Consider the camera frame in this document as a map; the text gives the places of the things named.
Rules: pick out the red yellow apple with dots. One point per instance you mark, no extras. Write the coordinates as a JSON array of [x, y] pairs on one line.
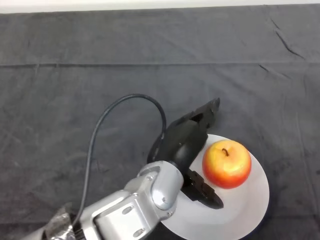
[[226, 166]]

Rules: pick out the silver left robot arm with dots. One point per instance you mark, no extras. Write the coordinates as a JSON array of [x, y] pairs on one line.
[[120, 205]]

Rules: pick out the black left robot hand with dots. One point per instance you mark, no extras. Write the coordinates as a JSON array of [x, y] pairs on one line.
[[186, 145]]

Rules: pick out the black table cloth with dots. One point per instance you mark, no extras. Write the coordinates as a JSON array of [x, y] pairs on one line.
[[125, 62]]

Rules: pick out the white round plate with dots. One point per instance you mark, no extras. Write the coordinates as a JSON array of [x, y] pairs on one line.
[[240, 212]]

